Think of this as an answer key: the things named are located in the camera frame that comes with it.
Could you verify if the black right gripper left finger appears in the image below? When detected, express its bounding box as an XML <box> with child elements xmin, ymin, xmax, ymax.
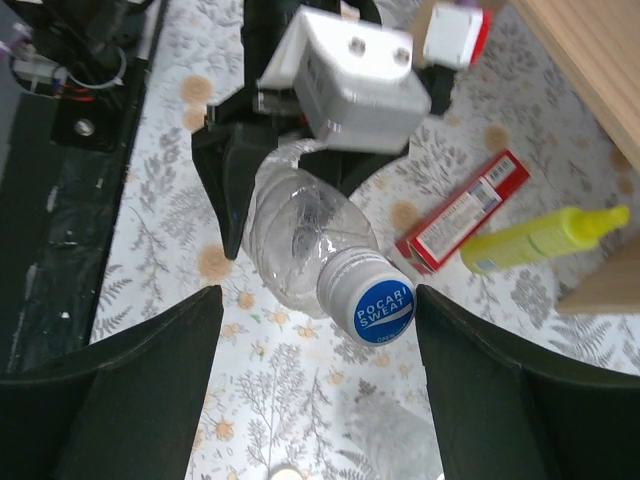
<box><xmin>1</xmin><ymin>286</ymin><xmax>224</xmax><ymax>479</ymax></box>

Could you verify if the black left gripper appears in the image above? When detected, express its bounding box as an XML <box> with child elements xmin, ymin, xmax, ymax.
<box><xmin>189</xmin><ymin>0</ymin><xmax>456</xmax><ymax>261</ymax></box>

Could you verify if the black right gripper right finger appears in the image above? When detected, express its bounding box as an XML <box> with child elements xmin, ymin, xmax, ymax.
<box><xmin>415</xmin><ymin>285</ymin><xmax>639</xmax><ymax>479</ymax></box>

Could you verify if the clear plastic bottle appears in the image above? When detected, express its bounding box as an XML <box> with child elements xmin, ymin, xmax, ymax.
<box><xmin>346</xmin><ymin>395</ymin><xmax>445</xmax><ymax>480</ymax></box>
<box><xmin>242</xmin><ymin>140</ymin><xmax>396</xmax><ymax>321</ymax></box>

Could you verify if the blue white cap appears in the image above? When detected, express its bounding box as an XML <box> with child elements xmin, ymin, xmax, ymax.
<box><xmin>317</xmin><ymin>247</ymin><xmax>416</xmax><ymax>347</ymax></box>

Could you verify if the white bottle cap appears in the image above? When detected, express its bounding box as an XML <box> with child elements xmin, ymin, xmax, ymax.
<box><xmin>267</xmin><ymin>464</ymin><xmax>303</xmax><ymax>480</ymax></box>

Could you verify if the yellow spray bottle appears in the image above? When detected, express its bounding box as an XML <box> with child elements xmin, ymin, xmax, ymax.
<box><xmin>460</xmin><ymin>205</ymin><xmax>630</xmax><ymax>274</ymax></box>

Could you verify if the floral table mat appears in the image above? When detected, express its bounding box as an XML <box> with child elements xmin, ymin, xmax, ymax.
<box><xmin>92</xmin><ymin>1</ymin><xmax>639</xmax><ymax>479</ymax></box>

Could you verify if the red white box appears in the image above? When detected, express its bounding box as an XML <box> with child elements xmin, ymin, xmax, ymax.
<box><xmin>390</xmin><ymin>150</ymin><xmax>530</xmax><ymax>275</ymax></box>

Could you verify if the wooden shelf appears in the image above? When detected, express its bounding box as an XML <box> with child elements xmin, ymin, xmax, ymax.
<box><xmin>512</xmin><ymin>1</ymin><xmax>639</xmax><ymax>315</ymax></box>

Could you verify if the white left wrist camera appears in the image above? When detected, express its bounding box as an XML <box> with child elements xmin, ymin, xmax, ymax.
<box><xmin>257</xmin><ymin>6</ymin><xmax>431</xmax><ymax>154</ymax></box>

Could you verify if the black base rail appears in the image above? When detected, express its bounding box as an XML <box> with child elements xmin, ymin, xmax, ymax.
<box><xmin>1</xmin><ymin>1</ymin><xmax>168</xmax><ymax>373</ymax></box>

